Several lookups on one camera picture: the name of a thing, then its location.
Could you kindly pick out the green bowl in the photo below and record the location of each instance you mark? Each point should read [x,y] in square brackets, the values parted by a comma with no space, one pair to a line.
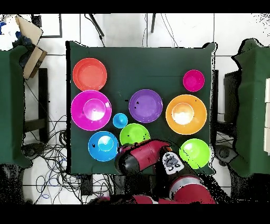
[135,133]
[196,154]

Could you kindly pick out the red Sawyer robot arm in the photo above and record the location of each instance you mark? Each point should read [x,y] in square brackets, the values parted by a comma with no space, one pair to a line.
[147,154]

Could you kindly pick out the white boxes stack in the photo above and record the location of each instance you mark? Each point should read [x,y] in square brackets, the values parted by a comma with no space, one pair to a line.
[267,116]

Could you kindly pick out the purple bowl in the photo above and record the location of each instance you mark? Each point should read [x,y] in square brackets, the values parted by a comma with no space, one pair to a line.
[145,105]

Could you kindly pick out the blue cup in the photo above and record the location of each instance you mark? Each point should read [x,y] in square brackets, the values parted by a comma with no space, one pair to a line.
[120,120]

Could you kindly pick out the dark green table cloth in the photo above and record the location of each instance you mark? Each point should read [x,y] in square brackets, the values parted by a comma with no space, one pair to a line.
[137,63]

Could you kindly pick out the blue bowl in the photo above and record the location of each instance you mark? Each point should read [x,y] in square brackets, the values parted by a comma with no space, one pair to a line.
[101,152]

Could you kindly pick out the large magenta bowl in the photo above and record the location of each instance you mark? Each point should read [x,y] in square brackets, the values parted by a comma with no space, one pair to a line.
[80,114]

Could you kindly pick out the orange-red shallow bowl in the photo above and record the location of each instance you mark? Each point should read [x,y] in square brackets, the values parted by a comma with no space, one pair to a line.
[89,74]

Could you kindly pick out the large orange bowl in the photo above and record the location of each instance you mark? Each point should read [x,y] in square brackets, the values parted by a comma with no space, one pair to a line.
[198,114]

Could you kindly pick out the small crimson bowl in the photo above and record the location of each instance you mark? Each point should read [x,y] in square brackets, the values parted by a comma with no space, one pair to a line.
[193,80]

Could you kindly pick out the black tripod leg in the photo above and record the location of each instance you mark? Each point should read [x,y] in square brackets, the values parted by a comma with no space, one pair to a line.
[153,23]
[97,25]

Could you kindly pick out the black box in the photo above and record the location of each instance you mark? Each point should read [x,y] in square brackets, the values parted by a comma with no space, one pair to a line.
[232,95]

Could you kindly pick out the black stand base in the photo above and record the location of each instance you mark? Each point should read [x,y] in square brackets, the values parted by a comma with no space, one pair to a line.
[225,154]
[32,150]

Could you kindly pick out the cardboard box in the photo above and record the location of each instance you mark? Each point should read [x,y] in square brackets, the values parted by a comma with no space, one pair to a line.
[33,61]

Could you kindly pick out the green cloth side table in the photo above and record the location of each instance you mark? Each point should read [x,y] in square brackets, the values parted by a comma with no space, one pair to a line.
[251,105]
[10,105]

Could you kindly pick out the black bench frame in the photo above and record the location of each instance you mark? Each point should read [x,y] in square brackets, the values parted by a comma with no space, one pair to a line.
[43,95]

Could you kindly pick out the black square floor frame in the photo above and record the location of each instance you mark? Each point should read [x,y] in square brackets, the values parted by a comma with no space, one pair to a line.
[60,25]

